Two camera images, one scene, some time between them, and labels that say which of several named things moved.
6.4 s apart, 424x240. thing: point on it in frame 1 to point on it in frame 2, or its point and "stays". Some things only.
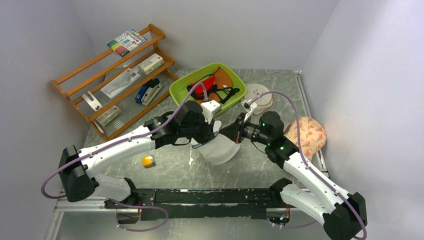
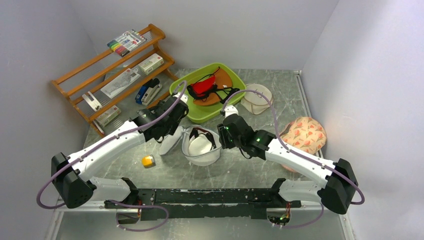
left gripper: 208,133 to 175,125
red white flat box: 104,119 stays
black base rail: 180,203 stays
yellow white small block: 148,161 stays
